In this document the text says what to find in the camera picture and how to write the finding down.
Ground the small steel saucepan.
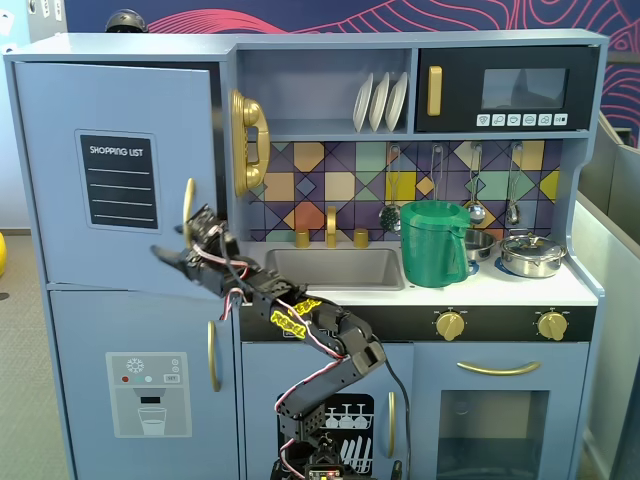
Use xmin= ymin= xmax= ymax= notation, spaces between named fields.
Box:
xmin=463 ymin=228 xmax=498 ymax=263

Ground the steel hanging utensil handle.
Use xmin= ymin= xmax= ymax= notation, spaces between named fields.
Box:
xmin=430 ymin=144 xmax=444 ymax=204

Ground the blue door with shopping list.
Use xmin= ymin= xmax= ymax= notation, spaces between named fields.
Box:
xmin=12 ymin=60 xmax=224 ymax=301

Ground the gold toy telephone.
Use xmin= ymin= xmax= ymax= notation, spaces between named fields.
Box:
xmin=229 ymin=88 xmax=272 ymax=198

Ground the black cable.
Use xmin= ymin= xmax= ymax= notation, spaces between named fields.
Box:
xmin=380 ymin=355 xmax=414 ymax=480

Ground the gold toy faucet spout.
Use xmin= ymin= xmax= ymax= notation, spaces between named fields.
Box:
xmin=325 ymin=205 xmax=339 ymax=249

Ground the red white servo wire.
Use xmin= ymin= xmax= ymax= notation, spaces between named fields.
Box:
xmin=218 ymin=288 xmax=251 ymax=322

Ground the grey toy sink basin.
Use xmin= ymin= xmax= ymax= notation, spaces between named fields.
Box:
xmin=262 ymin=247 xmax=406 ymax=293

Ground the green plastic pitcher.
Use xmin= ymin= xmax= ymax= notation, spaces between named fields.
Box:
xmin=399 ymin=200 xmax=472 ymax=289

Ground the gold shopping list door handle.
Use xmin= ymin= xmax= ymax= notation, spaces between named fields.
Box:
xmin=181 ymin=177 xmax=197 ymax=249

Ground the steel ladle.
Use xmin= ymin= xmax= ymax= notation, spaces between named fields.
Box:
xmin=464 ymin=142 xmax=487 ymax=225

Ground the black microwave door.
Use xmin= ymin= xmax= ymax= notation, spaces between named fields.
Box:
xmin=416 ymin=45 xmax=600 ymax=133

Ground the grey metal cabinet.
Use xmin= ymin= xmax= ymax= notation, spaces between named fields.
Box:
xmin=27 ymin=0 xmax=69 ymax=44

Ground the gold stove knob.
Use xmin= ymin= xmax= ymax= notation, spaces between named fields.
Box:
xmin=433 ymin=308 xmax=469 ymax=344
xmin=535 ymin=308 xmax=570 ymax=343

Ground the gold oven door handle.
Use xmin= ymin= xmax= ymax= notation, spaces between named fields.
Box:
xmin=456 ymin=360 xmax=542 ymax=377

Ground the blue door with ice dispenser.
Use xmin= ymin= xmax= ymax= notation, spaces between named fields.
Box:
xmin=48 ymin=285 xmax=240 ymax=480

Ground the blue toy kitchen frame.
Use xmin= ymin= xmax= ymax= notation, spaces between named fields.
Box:
xmin=2 ymin=28 xmax=612 ymax=480

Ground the steel hanging spoon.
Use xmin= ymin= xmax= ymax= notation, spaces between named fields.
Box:
xmin=505 ymin=142 xmax=524 ymax=226

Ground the white toy plate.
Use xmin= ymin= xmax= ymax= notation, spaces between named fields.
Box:
xmin=368 ymin=71 xmax=392 ymax=134
xmin=352 ymin=72 xmax=375 ymax=134
xmin=384 ymin=71 xmax=410 ymax=134

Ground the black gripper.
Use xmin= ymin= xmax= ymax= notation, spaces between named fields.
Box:
xmin=151 ymin=203 xmax=261 ymax=299

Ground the blue oven door with window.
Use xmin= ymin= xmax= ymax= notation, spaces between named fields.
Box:
xmin=412 ymin=342 xmax=591 ymax=480

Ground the steel slotted skimmer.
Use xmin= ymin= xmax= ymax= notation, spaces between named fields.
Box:
xmin=378 ymin=144 xmax=403 ymax=234

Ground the gold ice dispenser door handle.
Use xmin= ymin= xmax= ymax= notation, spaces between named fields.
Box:
xmin=206 ymin=319 xmax=222 ymax=393

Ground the steel pot lid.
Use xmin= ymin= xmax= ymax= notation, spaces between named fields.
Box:
xmin=501 ymin=230 xmax=566 ymax=257

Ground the gold dishwasher door handle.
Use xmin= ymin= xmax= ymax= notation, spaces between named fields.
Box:
xmin=386 ymin=390 xmax=397 ymax=460

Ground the grey office partition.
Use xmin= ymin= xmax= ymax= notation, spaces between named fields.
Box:
xmin=567 ymin=112 xmax=640 ymax=480

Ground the steel toy pot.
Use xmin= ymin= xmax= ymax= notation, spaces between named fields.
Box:
xmin=499 ymin=247 xmax=569 ymax=279

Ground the gold microwave door handle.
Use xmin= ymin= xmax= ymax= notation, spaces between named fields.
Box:
xmin=426 ymin=65 xmax=444 ymax=117

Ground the black helmet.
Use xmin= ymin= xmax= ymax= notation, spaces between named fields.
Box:
xmin=104 ymin=8 xmax=150 ymax=34

